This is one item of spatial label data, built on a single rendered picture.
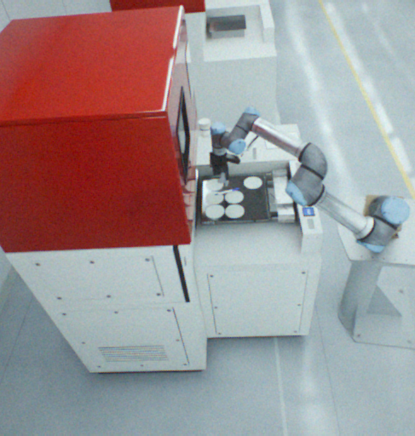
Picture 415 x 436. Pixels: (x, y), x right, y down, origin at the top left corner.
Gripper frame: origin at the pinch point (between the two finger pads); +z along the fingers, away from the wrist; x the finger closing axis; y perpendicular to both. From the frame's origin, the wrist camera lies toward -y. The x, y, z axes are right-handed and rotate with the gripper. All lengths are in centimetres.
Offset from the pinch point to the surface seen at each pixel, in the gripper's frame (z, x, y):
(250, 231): 16.7, 24.4, -4.9
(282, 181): 10.6, 0.4, -32.5
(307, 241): 8, 47, -26
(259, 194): 8.7, 7.7, -16.2
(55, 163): -67, 47, 66
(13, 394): 99, 32, 150
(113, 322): 32, 45, 73
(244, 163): 3.5, -13.8, -15.2
